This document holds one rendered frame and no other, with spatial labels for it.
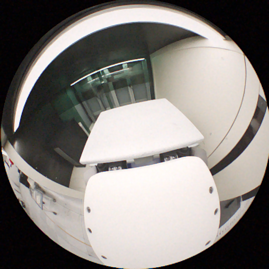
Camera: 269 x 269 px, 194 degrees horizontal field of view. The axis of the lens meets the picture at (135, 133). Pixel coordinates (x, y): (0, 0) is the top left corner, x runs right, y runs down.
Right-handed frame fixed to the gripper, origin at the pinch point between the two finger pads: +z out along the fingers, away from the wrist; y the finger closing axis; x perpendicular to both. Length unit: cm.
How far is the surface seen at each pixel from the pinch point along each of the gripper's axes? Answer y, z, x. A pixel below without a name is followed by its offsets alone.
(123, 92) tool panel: -8, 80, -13
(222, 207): 40, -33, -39
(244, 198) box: 77, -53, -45
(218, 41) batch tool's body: 14.1, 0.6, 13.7
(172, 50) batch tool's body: 14.0, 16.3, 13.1
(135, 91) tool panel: 5, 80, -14
